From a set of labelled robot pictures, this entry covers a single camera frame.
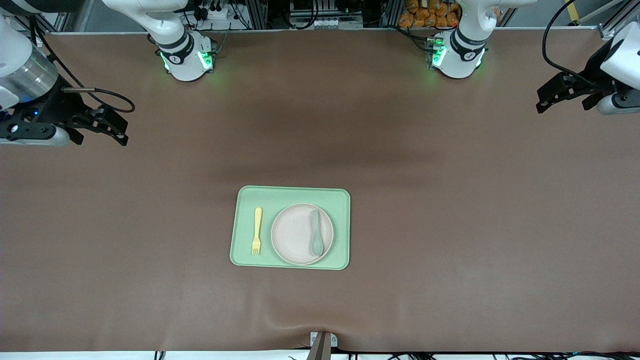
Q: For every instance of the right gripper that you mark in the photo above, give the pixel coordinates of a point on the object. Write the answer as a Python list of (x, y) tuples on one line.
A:
[(56, 103)]

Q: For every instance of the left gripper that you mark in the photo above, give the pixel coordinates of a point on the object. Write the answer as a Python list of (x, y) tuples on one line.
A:
[(594, 70)]

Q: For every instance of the yellow plastic fork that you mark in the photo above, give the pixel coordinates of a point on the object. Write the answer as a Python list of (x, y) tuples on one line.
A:
[(258, 225)]

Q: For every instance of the round white plate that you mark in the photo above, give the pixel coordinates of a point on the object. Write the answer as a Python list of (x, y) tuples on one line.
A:
[(295, 235)]

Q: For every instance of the green plastic spoon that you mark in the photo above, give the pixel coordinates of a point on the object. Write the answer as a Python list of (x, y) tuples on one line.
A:
[(317, 245)]

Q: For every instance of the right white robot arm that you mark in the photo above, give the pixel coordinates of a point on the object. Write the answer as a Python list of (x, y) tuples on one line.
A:
[(185, 65)]

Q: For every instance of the white power strip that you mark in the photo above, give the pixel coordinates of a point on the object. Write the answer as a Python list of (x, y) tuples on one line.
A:
[(215, 14)]

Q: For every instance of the orange packaged snacks pile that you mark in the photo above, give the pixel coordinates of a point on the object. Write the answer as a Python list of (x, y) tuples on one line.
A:
[(425, 15)]

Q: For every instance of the brown table mat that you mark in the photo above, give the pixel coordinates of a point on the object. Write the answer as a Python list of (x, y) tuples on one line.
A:
[(450, 300)]

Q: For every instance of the white terminal block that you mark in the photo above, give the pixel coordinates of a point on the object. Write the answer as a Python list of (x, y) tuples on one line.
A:
[(325, 22)]

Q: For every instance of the light green rectangular tray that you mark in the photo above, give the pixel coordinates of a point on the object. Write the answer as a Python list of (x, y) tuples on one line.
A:
[(340, 200)]

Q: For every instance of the aluminium frame profile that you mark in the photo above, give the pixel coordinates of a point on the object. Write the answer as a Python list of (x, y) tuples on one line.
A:
[(62, 22), (606, 32)]

